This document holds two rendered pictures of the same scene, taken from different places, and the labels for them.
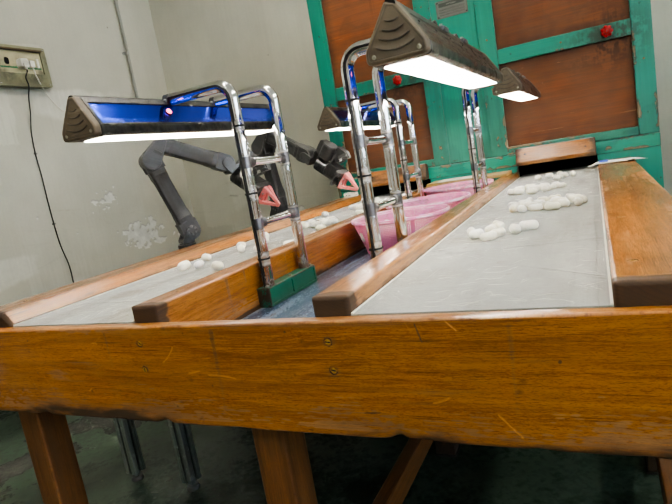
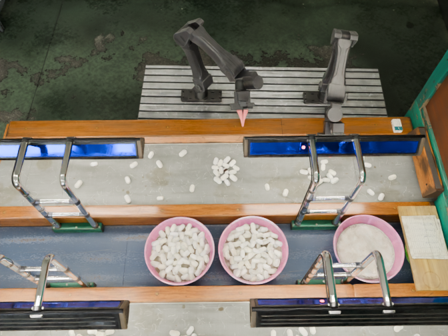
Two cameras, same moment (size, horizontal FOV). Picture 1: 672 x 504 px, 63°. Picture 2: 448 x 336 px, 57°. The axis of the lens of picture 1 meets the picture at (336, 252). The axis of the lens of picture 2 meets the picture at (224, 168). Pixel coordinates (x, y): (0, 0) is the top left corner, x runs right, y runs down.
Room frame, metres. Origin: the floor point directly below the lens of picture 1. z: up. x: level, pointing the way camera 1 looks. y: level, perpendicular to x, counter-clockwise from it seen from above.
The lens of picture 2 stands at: (1.39, -0.69, 2.31)
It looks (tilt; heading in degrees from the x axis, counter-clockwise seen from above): 61 degrees down; 63
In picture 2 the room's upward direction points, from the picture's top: straight up
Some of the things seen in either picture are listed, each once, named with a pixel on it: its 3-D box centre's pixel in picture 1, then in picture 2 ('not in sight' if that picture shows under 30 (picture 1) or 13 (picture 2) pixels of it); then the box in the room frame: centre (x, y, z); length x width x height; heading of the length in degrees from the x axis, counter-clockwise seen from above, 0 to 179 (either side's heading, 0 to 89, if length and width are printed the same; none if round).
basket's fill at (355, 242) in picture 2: not in sight; (364, 251); (2.11, -0.51, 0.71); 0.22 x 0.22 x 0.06
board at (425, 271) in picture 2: (469, 178); (426, 246); (2.31, -0.61, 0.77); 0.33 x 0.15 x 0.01; 64
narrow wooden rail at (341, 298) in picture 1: (471, 221); (210, 296); (1.50, -0.38, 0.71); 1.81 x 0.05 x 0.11; 154
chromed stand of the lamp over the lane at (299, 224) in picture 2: (389, 162); (323, 185); (2.04, -0.25, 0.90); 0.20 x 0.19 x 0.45; 154
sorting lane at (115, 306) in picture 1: (311, 231); (210, 174); (1.72, 0.07, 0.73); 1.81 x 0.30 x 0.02; 154
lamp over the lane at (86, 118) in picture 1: (194, 117); (53, 145); (1.21, 0.25, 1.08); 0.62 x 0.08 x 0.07; 154
